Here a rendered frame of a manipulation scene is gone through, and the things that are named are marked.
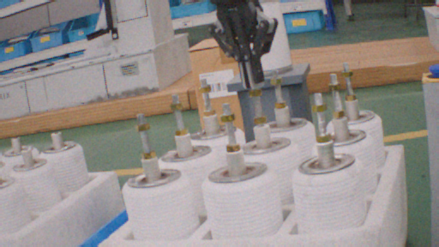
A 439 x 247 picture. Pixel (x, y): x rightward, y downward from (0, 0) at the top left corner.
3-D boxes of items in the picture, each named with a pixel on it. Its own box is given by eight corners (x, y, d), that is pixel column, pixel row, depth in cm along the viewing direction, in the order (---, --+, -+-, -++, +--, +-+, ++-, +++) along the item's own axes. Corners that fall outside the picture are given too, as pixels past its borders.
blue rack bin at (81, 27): (87, 36, 636) (85, 15, 632) (123, 27, 626) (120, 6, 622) (66, 44, 589) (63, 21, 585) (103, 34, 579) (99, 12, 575)
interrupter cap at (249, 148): (293, 138, 105) (292, 134, 105) (289, 153, 98) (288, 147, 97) (243, 146, 106) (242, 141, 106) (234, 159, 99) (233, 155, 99)
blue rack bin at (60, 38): (51, 46, 645) (48, 26, 641) (82, 38, 636) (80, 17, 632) (30, 54, 597) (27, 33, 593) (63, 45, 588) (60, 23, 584)
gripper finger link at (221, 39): (222, 20, 104) (246, 46, 101) (219, 28, 105) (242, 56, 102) (208, 23, 102) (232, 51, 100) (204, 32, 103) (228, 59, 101)
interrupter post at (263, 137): (274, 146, 103) (270, 123, 102) (272, 150, 101) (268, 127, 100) (257, 147, 103) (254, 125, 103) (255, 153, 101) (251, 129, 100)
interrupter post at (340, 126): (345, 143, 96) (343, 120, 95) (332, 143, 98) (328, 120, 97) (352, 138, 98) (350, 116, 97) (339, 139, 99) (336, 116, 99)
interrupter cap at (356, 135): (353, 148, 92) (352, 143, 92) (308, 149, 97) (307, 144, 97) (374, 133, 98) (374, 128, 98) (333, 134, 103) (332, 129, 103)
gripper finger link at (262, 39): (260, 18, 93) (246, 50, 97) (268, 27, 92) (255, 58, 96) (274, 15, 95) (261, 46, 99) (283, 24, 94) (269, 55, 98)
